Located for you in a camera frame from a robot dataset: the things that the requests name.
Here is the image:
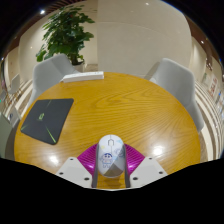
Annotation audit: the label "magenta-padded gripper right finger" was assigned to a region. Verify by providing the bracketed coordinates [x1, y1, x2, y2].
[123, 143, 168, 189]

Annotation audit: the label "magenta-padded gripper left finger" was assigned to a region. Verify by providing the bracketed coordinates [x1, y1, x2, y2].
[55, 143, 101, 189]

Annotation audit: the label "white cartoon-print computer mouse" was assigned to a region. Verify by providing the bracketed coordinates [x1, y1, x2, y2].
[96, 134, 127, 178]

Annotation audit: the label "black mouse pad green lines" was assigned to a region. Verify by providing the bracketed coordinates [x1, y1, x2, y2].
[20, 97, 75, 146]

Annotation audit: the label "pale green armchair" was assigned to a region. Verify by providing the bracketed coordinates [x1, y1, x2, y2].
[0, 106, 22, 160]

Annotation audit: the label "light grey shell chair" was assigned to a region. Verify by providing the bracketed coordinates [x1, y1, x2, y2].
[144, 57, 205, 133]
[25, 53, 81, 111]

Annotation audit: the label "white power strip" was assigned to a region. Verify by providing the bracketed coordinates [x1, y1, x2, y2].
[61, 70, 105, 83]

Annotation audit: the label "small grey lounge chair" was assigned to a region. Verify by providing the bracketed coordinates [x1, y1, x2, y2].
[8, 73, 22, 98]

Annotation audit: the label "potted green leafy plant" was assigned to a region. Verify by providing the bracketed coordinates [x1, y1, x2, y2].
[35, 4, 96, 73]

